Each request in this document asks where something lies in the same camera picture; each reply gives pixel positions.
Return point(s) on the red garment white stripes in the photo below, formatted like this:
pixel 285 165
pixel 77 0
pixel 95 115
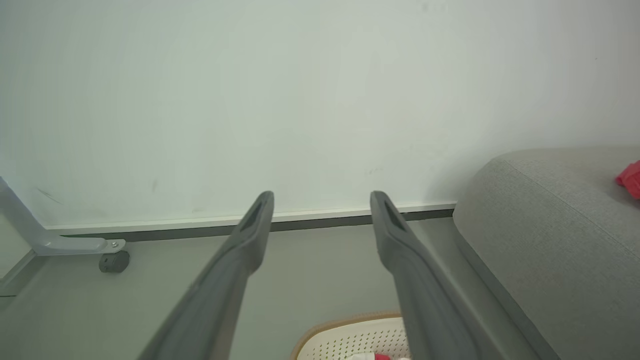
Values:
pixel 631 179

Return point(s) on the grey metal frame leg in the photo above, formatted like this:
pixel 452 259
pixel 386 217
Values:
pixel 30 232

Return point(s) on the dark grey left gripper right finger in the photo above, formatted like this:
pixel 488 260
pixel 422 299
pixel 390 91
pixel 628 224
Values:
pixel 425 300

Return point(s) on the grey fabric sofa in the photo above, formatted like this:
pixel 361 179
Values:
pixel 560 240

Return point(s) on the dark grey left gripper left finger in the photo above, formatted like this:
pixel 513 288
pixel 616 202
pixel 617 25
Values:
pixel 220 300

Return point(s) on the white and black baseboard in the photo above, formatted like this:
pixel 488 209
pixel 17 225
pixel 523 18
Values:
pixel 320 220

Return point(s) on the white and red garment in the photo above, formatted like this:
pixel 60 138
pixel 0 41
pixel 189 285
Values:
pixel 372 357

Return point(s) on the cream perforated laundry basket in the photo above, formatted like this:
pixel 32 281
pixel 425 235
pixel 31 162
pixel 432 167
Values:
pixel 350 337

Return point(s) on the black caster wheel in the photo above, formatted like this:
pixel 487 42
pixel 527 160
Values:
pixel 114 261

